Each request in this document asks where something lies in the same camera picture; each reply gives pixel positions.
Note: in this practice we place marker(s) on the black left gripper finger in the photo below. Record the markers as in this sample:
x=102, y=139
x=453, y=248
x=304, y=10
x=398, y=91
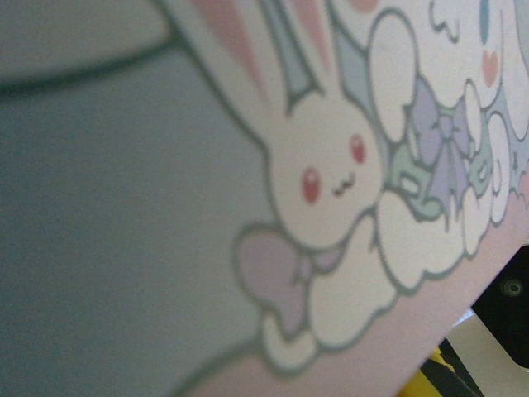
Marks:
x=508, y=306

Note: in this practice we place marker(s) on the small padlock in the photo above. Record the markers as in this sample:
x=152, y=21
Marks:
x=432, y=374

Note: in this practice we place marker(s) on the pastel bunny print box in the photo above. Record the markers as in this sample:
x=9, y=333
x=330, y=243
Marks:
x=330, y=165

